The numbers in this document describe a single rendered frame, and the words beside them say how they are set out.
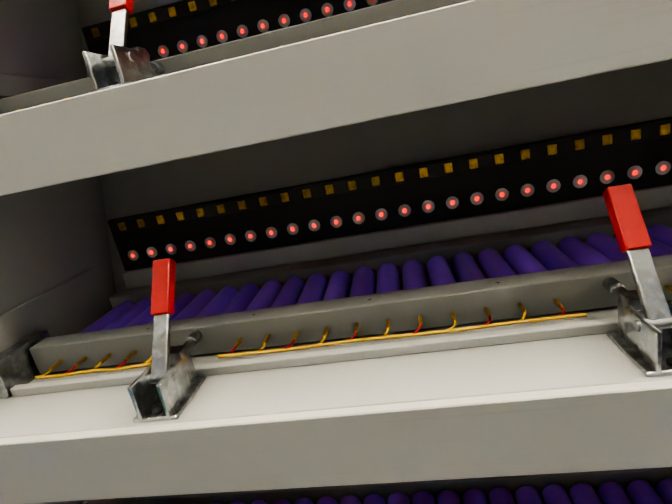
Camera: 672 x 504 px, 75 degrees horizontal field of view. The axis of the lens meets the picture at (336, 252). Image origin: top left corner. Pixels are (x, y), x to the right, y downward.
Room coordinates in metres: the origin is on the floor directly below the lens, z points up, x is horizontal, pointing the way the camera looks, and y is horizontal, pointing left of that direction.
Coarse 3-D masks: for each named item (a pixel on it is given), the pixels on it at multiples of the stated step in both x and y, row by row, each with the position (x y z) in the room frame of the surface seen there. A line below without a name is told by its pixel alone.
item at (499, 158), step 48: (528, 144) 0.35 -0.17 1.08; (576, 144) 0.34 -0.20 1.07; (624, 144) 0.34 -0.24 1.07; (288, 192) 0.39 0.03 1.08; (336, 192) 0.38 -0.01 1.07; (384, 192) 0.38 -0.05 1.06; (432, 192) 0.37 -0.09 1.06; (480, 192) 0.37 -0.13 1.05; (576, 192) 0.36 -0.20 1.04; (144, 240) 0.42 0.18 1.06; (192, 240) 0.41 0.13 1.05; (240, 240) 0.41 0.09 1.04; (288, 240) 0.40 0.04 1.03
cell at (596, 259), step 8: (568, 240) 0.33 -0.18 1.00; (576, 240) 0.33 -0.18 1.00; (560, 248) 0.34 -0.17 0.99; (568, 248) 0.33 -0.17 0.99; (576, 248) 0.32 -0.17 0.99; (584, 248) 0.31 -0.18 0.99; (592, 248) 0.31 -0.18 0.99; (568, 256) 0.32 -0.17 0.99; (576, 256) 0.31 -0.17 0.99; (584, 256) 0.30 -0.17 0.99; (592, 256) 0.30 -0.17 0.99; (600, 256) 0.29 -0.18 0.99; (584, 264) 0.30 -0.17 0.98; (592, 264) 0.29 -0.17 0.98
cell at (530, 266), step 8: (512, 248) 0.34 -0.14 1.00; (520, 248) 0.34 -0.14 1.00; (504, 256) 0.35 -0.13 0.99; (512, 256) 0.33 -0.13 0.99; (520, 256) 0.32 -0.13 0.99; (528, 256) 0.32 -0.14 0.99; (512, 264) 0.33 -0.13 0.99; (520, 264) 0.31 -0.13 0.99; (528, 264) 0.30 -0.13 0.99; (536, 264) 0.30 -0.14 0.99; (520, 272) 0.31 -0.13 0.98; (528, 272) 0.30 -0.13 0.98
